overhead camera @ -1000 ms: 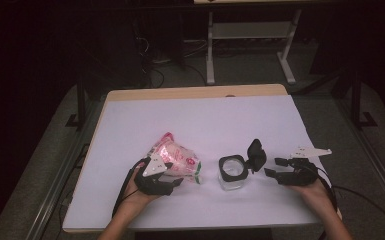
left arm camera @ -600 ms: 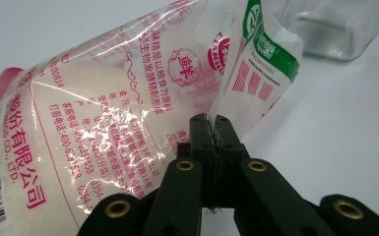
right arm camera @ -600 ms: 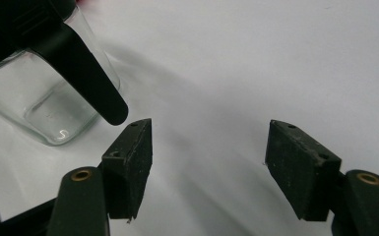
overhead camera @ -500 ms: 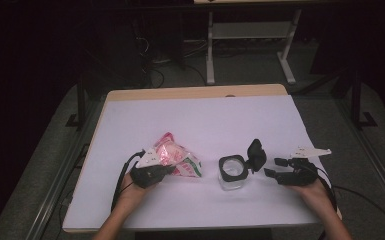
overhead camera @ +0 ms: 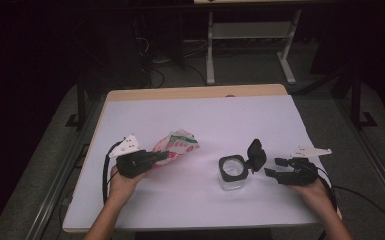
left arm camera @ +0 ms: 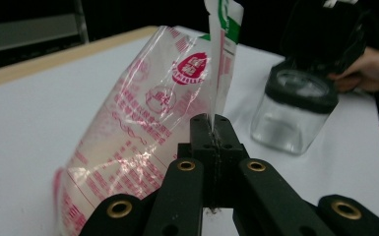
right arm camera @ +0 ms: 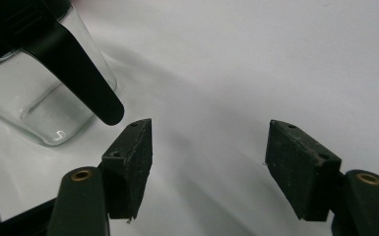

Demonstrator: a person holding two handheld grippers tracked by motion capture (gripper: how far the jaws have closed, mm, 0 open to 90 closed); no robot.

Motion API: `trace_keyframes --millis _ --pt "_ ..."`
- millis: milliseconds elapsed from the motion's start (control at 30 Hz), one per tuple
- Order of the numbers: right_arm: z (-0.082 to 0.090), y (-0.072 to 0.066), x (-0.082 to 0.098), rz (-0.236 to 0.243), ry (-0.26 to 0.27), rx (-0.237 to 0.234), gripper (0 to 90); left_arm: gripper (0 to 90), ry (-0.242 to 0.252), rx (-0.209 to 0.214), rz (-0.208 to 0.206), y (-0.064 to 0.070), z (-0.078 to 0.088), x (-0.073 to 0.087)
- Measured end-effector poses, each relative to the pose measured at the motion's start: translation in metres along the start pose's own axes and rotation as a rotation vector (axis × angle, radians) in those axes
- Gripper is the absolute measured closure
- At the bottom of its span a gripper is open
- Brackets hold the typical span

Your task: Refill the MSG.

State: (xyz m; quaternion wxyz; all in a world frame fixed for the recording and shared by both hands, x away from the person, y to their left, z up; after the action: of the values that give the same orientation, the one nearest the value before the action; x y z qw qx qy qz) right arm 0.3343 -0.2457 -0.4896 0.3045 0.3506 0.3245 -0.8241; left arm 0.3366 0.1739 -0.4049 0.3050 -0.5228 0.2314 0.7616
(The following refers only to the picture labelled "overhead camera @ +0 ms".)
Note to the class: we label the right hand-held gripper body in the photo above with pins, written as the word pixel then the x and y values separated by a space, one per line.
pixel 300 175

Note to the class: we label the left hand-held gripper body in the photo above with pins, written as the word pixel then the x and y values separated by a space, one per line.
pixel 133 163

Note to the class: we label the pink plastic bag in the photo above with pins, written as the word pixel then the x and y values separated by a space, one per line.
pixel 180 143

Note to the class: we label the clear jar with black lid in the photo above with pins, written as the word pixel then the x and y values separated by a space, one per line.
pixel 232 168

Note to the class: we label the person's right hand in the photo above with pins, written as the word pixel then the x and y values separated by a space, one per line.
pixel 313 195

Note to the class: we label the person's left hand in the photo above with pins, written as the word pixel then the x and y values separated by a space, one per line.
pixel 123 188

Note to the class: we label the white paper sheet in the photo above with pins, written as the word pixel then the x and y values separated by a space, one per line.
pixel 186 113

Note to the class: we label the wooden table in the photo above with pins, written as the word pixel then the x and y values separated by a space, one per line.
pixel 196 91

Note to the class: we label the black metal stand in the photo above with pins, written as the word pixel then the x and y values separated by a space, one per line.
pixel 356 100
pixel 81 100

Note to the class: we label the aluminium rail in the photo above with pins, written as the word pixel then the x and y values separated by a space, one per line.
pixel 380 173
pixel 51 196

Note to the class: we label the white metal desk frame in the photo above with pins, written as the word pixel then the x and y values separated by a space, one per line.
pixel 210 50

